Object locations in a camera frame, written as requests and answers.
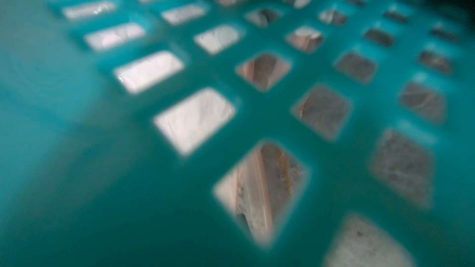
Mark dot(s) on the teal plastic basket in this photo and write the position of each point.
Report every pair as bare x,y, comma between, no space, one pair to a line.
378,107

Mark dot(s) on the clear zipper bag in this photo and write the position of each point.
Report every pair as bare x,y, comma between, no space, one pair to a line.
263,184

